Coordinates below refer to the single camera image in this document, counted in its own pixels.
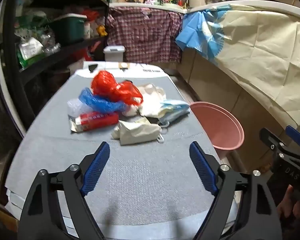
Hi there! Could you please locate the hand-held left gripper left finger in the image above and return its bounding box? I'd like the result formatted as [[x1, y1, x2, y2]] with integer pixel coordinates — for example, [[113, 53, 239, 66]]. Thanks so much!
[[17, 141, 110, 240]]

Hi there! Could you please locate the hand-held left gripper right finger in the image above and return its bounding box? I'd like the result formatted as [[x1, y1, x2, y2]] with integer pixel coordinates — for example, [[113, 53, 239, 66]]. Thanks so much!
[[189, 141, 283, 240]]

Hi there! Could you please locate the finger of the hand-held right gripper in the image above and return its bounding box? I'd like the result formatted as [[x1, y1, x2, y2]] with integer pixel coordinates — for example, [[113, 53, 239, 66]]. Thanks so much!
[[285, 126, 300, 155], [259, 128, 290, 157]]

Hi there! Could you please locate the pink plastic bin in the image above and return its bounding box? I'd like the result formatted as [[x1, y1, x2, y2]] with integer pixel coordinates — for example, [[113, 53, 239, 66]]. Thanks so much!
[[190, 101, 245, 160]]

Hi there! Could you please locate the red and white carton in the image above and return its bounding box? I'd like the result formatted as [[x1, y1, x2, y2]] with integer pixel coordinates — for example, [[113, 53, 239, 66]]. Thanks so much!
[[69, 111, 119, 133]]

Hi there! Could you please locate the cream latex glove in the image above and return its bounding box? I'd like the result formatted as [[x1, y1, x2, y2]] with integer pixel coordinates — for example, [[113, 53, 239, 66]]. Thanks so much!
[[111, 117, 163, 146]]

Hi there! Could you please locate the clear plastic tube pack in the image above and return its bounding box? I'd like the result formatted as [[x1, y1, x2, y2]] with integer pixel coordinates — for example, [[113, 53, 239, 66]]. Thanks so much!
[[67, 99, 93, 117]]

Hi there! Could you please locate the blue plastic bag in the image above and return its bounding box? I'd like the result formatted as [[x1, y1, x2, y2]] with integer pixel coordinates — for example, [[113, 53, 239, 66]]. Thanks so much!
[[79, 87, 128, 113]]

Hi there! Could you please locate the blue face mask pack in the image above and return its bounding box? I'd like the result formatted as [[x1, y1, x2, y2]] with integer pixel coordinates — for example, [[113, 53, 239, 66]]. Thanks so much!
[[157, 99, 190, 127]]

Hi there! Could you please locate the red plastic bag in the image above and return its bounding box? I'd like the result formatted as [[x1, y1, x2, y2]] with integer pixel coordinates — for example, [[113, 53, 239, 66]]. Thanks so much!
[[91, 70, 144, 105]]

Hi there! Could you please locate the white cloth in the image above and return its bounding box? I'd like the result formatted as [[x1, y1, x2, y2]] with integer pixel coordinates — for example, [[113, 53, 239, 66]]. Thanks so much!
[[129, 83, 167, 117]]

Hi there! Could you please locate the person's right hand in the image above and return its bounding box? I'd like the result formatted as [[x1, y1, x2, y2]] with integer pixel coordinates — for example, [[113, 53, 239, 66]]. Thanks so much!
[[276, 184, 295, 222]]

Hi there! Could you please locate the cream and blue sheet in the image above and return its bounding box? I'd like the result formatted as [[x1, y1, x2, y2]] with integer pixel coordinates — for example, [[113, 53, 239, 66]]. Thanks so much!
[[175, 0, 300, 130]]

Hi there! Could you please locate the orange red bag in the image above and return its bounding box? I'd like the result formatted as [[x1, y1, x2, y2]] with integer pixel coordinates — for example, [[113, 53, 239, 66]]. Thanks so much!
[[74, 47, 93, 62]]

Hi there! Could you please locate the white lidded bin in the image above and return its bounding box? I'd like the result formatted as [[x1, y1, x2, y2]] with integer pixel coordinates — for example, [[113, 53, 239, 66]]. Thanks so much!
[[103, 45, 126, 62]]

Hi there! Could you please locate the black shelf rack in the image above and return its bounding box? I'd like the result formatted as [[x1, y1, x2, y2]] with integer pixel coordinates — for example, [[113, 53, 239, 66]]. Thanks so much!
[[0, 0, 110, 135]]

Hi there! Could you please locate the crumpled clear plastic bag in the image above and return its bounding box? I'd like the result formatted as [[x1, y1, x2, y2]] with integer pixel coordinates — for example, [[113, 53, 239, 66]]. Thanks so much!
[[39, 29, 62, 57]]

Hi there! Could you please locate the green and white packet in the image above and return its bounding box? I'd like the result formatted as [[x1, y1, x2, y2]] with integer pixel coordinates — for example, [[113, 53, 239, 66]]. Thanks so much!
[[17, 37, 44, 68]]

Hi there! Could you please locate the white labelled bottle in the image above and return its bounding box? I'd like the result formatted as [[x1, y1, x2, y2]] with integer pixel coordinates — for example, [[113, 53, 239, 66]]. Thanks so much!
[[84, 21, 92, 39]]

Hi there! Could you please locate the red plaid shirt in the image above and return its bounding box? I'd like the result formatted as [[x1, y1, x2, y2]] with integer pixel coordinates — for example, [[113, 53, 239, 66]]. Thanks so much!
[[106, 6, 184, 64]]

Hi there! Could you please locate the green storage box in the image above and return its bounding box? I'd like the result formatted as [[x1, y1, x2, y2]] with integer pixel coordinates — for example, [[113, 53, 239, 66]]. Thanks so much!
[[46, 13, 87, 46]]

